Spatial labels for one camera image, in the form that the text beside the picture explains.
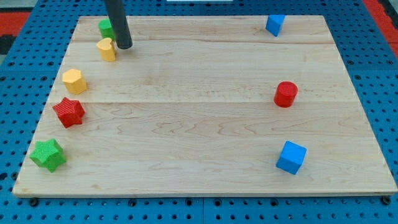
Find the wooden board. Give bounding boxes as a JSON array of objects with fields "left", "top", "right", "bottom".
[{"left": 12, "top": 16, "right": 397, "bottom": 198}]

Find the blue triangle block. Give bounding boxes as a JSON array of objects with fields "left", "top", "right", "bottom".
[{"left": 265, "top": 14, "right": 285, "bottom": 37}]

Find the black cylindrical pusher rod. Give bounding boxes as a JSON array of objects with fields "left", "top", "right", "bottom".
[{"left": 104, "top": 0, "right": 133, "bottom": 50}]

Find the red star block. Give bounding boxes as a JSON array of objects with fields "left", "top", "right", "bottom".
[{"left": 52, "top": 97, "right": 85, "bottom": 128}]

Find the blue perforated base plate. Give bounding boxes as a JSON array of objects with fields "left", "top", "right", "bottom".
[{"left": 1, "top": 0, "right": 397, "bottom": 223}]

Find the yellow hexagon block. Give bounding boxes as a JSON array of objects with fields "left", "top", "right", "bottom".
[{"left": 62, "top": 69, "right": 88, "bottom": 95}]

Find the blue cube block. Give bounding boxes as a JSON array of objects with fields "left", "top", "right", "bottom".
[{"left": 275, "top": 141, "right": 307, "bottom": 175}]

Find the red cylinder block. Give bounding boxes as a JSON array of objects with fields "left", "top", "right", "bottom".
[{"left": 274, "top": 81, "right": 298, "bottom": 108}]

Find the green circle block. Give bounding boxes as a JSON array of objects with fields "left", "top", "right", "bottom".
[{"left": 98, "top": 19, "right": 115, "bottom": 40}]

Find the green star block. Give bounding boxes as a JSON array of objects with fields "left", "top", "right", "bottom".
[{"left": 29, "top": 139, "right": 67, "bottom": 172}]

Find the yellow heart block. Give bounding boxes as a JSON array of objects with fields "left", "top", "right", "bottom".
[{"left": 96, "top": 37, "right": 116, "bottom": 62}]

